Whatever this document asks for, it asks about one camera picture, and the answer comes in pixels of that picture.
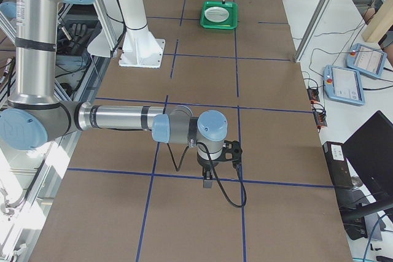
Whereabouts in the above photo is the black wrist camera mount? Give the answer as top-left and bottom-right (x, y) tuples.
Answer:
(223, 141), (243, 164)

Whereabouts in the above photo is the near blue teach pendant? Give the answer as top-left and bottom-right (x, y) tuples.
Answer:
(324, 65), (365, 106)

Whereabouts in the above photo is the translucent plastic fork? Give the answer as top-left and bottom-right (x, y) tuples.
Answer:
(207, 10), (228, 16)

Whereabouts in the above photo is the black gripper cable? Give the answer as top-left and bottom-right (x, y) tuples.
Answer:
(166, 141), (247, 209)

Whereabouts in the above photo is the green plastic tray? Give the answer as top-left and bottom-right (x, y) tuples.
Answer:
(200, 1), (238, 30)

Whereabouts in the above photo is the white round plate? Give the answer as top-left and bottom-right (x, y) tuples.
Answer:
(204, 7), (230, 23)

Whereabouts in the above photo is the orange black electronics module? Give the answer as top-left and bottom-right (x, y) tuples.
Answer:
(307, 87), (320, 104)

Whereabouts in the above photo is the blue teach pendant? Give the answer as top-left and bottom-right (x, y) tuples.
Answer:
(324, 65), (365, 106)
(346, 43), (387, 79)

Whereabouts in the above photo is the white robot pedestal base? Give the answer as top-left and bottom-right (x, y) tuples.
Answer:
(119, 0), (165, 69)

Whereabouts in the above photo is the wooden beam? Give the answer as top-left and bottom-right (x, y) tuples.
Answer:
(362, 0), (393, 43)

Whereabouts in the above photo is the black box device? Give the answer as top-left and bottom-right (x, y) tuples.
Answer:
(322, 141), (352, 190)

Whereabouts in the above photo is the far blue teach pendant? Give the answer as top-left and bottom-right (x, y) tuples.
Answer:
(346, 43), (387, 79)

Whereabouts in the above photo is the black laptop computer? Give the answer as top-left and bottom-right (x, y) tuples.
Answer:
(343, 110), (392, 201)

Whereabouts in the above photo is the aluminium frame post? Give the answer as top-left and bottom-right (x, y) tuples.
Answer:
(294, 0), (331, 62)

